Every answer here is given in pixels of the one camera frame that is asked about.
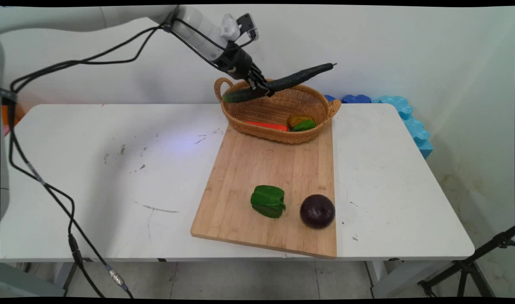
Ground green bell pepper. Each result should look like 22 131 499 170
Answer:
250 185 286 219

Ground long black cable with connector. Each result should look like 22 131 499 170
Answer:
4 23 173 299

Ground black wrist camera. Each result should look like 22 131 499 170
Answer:
236 14 259 41

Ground orange object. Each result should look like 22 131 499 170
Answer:
1 105 21 136

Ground purple onion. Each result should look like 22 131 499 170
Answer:
300 194 336 230

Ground light blue foam mat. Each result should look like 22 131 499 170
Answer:
372 96 434 159

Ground wooden cutting board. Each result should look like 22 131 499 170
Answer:
190 122 337 259

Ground yellow orange pepper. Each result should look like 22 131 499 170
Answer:
287 115 315 129

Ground orange carrot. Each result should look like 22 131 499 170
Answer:
246 121 289 132

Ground black tripod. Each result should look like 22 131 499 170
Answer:
418 226 515 298

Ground woven wicker basket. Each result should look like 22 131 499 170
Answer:
214 77 342 144

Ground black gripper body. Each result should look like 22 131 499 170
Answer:
217 42 258 81

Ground small green pepper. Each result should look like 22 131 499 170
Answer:
292 119 317 132

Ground dark green cucumber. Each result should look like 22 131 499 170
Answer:
222 63 337 103

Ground white table leg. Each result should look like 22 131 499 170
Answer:
365 260 414 299
53 262 79 292

